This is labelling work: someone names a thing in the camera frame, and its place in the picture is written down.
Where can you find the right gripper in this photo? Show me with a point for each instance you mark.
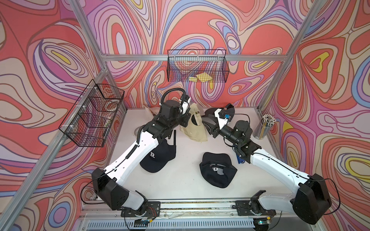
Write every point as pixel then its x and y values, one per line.
pixel 212 128

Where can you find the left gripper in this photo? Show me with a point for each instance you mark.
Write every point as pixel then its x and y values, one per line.
pixel 185 119

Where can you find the tan khaki baseball cap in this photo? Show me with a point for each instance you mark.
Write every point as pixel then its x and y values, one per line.
pixel 195 129

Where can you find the cream baseball cap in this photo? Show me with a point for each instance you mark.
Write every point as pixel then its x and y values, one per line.
pixel 150 112

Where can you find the black cap with white logo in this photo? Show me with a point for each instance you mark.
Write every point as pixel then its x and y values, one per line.
pixel 159 156

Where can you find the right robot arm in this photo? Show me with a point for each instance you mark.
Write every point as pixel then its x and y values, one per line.
pixel 309 197

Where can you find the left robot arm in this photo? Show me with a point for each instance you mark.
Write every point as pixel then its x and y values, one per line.
pixel 108 182

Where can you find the dark grey baseball cap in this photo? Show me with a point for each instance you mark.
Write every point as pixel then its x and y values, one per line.
pixel 229 109

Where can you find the black cap upside down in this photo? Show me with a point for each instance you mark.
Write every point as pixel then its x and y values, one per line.
pixel 217 169

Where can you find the blue tool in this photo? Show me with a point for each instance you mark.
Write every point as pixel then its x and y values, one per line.
pixel 240 161

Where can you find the clear tape roll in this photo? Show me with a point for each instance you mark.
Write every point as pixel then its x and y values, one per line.
pixel 138 130

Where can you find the cup of pencils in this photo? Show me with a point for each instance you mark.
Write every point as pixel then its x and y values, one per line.
pixel 266 123

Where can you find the black wire basket back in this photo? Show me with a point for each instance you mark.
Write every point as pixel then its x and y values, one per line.
pixel 184 63

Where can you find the black wire basket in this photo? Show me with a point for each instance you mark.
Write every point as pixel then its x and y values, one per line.
pixel 184 63
pixel 89 122

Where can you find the black wire basket left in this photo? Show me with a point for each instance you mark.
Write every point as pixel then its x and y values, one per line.
pixel 89 122

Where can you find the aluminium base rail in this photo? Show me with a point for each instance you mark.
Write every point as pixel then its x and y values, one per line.
pixel 190 215

